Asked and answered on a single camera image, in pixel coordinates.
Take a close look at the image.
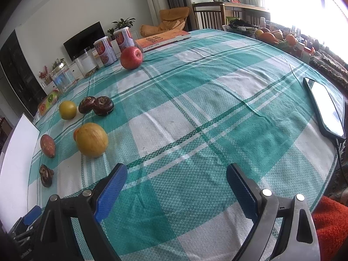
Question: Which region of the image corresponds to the red orange fuzzy cloth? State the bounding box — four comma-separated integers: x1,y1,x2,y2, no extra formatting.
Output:
311,196,348,261

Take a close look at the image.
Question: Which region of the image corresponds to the large green potted plant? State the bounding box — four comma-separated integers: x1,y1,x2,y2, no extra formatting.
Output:
112,18,136,31

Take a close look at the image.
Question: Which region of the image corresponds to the fruit print flat packet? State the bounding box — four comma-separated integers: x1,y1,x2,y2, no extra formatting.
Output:
37,88,60,117

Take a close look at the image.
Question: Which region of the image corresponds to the large yellow pear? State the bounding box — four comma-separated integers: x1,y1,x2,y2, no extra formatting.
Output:
75,122,109,158

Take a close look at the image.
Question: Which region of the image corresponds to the red apple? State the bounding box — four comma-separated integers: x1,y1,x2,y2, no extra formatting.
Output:
120,46,144,70

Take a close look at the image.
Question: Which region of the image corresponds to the dark wooden slatted chair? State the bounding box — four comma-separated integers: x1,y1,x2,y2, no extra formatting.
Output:
192,4,226,31

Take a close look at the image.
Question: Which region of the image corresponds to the tray of mixed fruit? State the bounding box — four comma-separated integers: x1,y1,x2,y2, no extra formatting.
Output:
254,27,299,51

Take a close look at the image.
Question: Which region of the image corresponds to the covered standing air conditioner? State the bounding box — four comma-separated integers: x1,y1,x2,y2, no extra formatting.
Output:
141,0,166,28

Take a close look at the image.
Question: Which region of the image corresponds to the orange book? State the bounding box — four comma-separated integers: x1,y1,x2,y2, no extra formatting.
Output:
134,30,191,53

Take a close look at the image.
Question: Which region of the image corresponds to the green checked tablecloth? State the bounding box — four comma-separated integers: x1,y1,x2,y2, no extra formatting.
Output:
27,28,346,261

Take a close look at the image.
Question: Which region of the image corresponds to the dark patterned blanket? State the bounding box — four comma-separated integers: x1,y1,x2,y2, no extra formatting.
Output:
308,49,348,93

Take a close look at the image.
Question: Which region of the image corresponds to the reddish sweet potato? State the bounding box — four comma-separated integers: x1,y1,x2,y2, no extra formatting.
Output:
40,134,56,159

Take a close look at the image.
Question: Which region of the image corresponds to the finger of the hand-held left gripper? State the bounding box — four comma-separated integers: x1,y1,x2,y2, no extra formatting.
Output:
11,206,42,240

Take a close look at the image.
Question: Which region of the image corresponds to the black charging cable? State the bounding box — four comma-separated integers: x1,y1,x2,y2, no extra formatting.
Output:
333,137,348,185

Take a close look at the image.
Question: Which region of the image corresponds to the white cardboard box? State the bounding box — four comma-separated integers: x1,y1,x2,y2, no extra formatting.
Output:
0,113,41,233

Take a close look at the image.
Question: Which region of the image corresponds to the clear jar with nuts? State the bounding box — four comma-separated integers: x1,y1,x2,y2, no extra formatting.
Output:
74,47,99,79

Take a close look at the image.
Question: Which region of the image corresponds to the red flower bouquet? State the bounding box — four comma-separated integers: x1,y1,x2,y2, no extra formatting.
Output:
38,66,51,85

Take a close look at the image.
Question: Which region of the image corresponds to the orange beanbag seat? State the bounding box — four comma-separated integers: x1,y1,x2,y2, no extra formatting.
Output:
140,6,191,37

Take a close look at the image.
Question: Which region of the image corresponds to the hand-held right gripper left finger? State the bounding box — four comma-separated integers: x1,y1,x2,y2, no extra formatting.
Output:
32,163,128,261

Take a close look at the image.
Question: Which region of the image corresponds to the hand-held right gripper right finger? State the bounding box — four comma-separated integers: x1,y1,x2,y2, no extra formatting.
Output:
226,163,321,261

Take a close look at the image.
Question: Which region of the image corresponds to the dark glass display cabinet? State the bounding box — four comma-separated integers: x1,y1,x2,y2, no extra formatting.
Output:
0,29,47,117

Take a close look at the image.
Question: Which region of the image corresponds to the dark purple mangosteen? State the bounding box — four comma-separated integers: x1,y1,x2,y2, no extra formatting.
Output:
39,164,54,188

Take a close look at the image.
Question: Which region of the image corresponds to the black smartphone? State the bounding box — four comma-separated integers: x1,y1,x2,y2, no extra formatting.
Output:
303,77,346,139

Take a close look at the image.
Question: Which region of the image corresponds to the wooden desk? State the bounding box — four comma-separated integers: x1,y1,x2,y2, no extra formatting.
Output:
192,1,271,30

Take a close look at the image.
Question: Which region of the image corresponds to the black flat television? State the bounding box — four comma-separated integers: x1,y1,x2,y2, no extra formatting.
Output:
63,21,106,62

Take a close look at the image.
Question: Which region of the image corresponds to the small yellow round fruit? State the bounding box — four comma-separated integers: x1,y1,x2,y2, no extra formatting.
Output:
59,100,78,120

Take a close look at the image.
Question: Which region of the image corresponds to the printed tin can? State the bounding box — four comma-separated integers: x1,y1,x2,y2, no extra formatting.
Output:
113,27,136,53
94,37,118,67

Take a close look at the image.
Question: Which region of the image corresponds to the ribbed clear glass jar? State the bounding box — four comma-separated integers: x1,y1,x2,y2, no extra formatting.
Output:
50,63,77,93

